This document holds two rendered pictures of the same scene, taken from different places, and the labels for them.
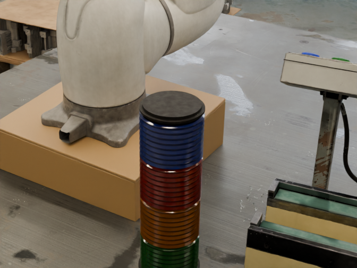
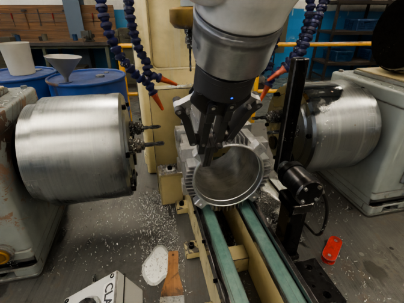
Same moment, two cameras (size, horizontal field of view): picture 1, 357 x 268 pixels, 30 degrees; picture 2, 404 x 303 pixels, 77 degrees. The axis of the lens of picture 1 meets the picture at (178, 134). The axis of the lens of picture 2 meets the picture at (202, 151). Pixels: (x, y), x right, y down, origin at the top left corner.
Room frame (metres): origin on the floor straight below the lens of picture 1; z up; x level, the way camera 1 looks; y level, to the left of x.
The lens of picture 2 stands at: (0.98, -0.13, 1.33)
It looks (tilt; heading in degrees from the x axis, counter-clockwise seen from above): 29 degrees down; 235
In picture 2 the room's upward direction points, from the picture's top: straight up
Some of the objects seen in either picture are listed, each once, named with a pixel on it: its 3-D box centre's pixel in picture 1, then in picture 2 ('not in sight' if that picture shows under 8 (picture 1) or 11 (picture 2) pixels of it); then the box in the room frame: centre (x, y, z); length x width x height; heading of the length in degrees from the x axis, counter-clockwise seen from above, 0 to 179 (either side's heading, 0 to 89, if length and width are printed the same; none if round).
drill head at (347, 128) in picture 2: not in sight; (324, 125); (0.31, -0.48, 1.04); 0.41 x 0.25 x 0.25; 158
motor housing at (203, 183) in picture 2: not in sight; (217, 155); (0.64, -0.56, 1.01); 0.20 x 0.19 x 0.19; 67
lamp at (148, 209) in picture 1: (170, 212); not in sight; (0.54, 0.01, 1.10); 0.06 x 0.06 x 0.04
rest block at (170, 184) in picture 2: not in sight; (171, 183); (0.69, -0.71, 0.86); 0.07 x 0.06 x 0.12; 158
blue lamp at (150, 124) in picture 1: (171, 133); not in sight; (0.54, 0.01, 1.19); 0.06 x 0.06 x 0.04
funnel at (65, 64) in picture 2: not in sight; (67, 72); (0.69, -2.27, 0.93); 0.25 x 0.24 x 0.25; 60
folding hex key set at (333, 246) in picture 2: not in sight; (331, 250); (0.47, -0.30, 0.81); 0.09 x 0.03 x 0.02; 16
